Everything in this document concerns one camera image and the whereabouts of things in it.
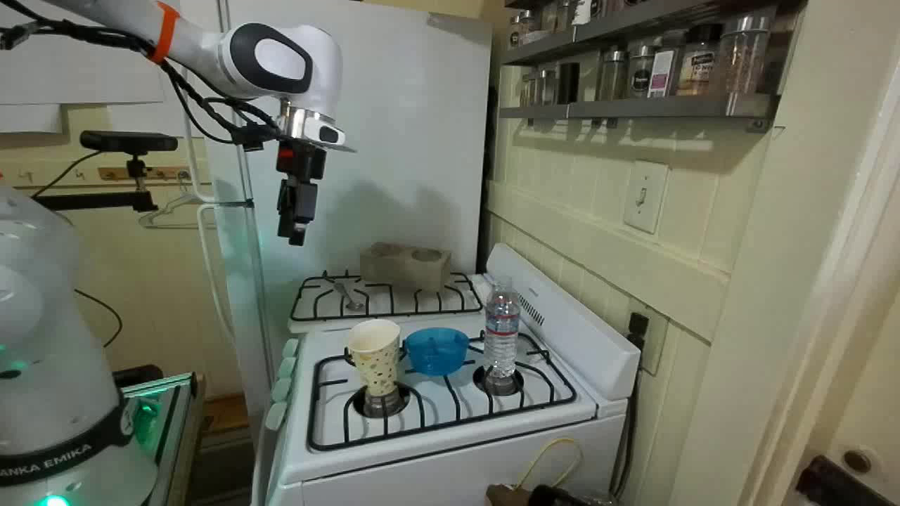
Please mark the white refrigerator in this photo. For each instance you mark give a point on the white refrigerator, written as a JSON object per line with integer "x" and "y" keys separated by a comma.
{"x": 411, "y": 143}

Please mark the black grate with cup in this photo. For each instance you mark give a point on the black grate with cup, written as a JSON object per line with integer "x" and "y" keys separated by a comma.
{"x": 441, "y": 398}

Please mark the white light switch plate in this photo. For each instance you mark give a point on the white light switch plate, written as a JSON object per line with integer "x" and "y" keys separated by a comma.
{"x": 646, "y": 197}

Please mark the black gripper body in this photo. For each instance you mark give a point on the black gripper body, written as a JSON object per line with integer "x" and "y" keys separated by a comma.
{"x": 297, "y": 197}

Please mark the white stove knob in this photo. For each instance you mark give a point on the white stove knob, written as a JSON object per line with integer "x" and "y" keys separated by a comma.
{"x": 275, "y": 418}
{"x": 280, "y": 390}
{"x": 284, "y": 367}

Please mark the white label spice jar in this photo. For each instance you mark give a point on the white label spice jar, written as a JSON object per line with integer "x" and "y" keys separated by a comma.
{"x": 663, "y": 68}

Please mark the black camera on stand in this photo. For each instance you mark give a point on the black camera on stand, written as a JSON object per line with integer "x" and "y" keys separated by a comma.
{"x": 128, "y": 143}

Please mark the blue plastic bowl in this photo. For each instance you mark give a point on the blue plastic bowl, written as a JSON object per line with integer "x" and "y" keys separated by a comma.
{"x": 436, "y": 349}

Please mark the black wall outlet plug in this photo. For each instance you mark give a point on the black wall outlet plug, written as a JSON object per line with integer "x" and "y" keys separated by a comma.
{"x": 639, "y": 331}

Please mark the clear plastic water bottle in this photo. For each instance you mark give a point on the clear plastic water bottle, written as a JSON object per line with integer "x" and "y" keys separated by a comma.
{"x": 502, "y": 339}

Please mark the brown label spice jar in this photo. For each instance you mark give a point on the brown label spice jar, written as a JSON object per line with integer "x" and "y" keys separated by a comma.
{"x": 698, "y": 64}

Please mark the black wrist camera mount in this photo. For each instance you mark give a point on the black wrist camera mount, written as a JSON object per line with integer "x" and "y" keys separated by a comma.
{"x": 301, "y": 162}

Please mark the robot control box green light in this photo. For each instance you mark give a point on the robot control box green light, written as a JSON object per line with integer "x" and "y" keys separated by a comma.
{"x": 158, "y": 424}

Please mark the dotted paper cup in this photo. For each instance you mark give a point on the dotted paper cup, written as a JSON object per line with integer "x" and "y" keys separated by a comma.
{"x": 374, "y": 359}

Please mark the grey wall shelf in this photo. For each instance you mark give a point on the grey wall shelf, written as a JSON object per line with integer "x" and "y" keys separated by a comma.
{"x": 647, "y": 109}
{"x": 609, "y": 23}

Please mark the large clear spice jar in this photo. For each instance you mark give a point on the large clear spice jar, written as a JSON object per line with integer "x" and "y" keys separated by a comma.
{"x": 746, "y": 58}

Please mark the white gas stove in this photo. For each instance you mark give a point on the white gas stove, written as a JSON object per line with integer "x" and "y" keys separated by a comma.
{"x": 452, "y": 411}

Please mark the dark spice jar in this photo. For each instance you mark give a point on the dark spice jar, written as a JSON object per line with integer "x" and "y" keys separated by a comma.
{"x": 639, "y": 68}

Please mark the black door hardware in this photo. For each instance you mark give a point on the black door hardware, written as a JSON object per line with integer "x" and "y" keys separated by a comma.
{"x": 831, "y": 486}

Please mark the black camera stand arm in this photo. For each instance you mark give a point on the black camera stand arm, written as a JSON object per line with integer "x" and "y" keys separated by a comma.
{"x": 102, "y": 197}

